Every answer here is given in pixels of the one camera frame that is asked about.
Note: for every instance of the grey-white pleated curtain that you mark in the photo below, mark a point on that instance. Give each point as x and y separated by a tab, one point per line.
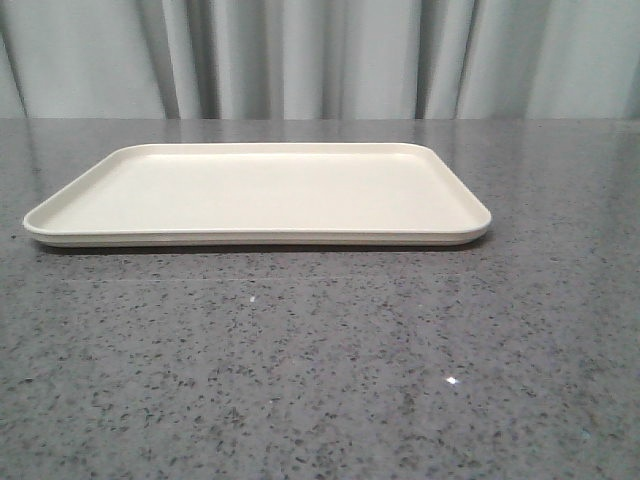
320	59

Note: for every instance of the cream rectangular plastic tray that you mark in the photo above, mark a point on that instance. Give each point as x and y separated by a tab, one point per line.
288	193

